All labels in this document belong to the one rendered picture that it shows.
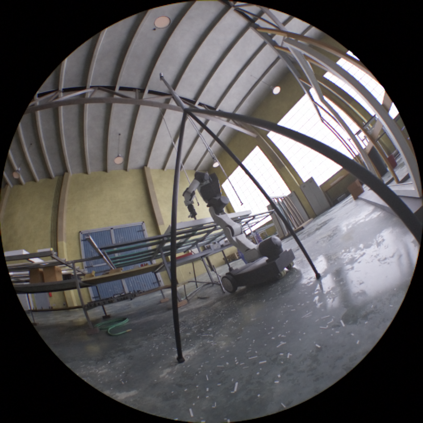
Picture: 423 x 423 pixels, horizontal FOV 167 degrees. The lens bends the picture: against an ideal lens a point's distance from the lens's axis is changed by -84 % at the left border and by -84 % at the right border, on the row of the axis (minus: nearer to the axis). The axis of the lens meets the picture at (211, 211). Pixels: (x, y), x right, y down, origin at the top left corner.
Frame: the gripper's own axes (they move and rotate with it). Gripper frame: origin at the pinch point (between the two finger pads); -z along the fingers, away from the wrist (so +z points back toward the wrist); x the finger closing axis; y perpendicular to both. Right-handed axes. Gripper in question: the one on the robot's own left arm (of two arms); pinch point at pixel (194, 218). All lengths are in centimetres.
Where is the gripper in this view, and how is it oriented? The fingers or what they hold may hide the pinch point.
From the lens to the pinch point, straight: 183.3
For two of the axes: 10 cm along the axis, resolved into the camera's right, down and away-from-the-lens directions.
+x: -4.9, 5.0, 7.2
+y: -7.8, 1.2, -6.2
